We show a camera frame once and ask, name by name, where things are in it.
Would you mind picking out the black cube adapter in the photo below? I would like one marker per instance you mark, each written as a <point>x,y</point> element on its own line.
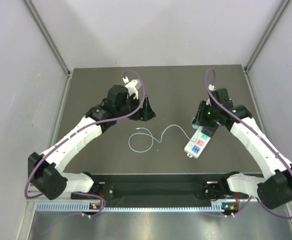
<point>209,130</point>

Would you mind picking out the slotted grey cable duct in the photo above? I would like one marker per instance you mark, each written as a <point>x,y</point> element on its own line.
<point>93,206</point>

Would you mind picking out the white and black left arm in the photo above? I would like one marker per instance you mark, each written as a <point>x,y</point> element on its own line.
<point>46,169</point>

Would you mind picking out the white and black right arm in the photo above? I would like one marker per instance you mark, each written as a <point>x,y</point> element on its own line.
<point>274,188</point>

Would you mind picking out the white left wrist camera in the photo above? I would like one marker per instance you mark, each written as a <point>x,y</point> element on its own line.
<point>132,87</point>

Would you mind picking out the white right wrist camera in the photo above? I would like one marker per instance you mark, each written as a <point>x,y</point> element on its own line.
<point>211,87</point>

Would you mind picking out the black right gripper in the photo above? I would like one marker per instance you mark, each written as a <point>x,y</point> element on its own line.
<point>199,119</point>

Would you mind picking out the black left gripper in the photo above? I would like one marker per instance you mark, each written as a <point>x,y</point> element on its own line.
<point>145,114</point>

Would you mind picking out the teal charger plug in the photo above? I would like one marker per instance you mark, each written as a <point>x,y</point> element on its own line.
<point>194,123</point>

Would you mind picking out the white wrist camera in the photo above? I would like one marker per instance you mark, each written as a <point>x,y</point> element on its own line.
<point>211,87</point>
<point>132,87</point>

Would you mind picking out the aluminium frame post right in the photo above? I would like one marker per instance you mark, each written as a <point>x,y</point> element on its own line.
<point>274,21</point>

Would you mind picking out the white power strip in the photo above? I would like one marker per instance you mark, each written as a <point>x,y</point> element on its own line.
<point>196,144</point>

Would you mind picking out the aluminium frame post left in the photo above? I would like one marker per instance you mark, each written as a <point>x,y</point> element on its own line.
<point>46,35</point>

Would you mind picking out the aluminium frame post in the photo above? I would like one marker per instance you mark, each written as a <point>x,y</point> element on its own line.
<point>46,35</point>
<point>274,21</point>

